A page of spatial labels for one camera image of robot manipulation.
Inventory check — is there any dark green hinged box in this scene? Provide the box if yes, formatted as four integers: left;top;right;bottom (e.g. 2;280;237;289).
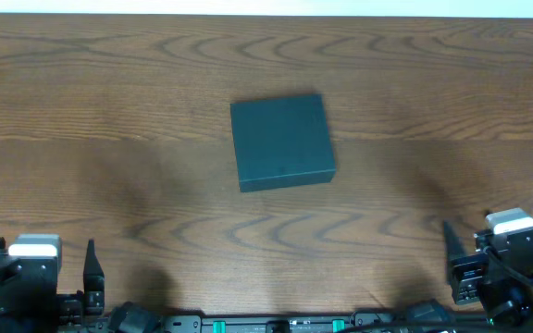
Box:
230;94;336;192

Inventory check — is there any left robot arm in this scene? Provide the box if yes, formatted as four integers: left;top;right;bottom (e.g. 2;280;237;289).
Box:
0;234;161;333

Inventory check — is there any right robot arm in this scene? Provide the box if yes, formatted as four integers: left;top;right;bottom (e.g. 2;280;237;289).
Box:
404;222;533;332

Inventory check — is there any black mounting rail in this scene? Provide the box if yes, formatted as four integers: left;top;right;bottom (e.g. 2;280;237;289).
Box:
155;312;494;333

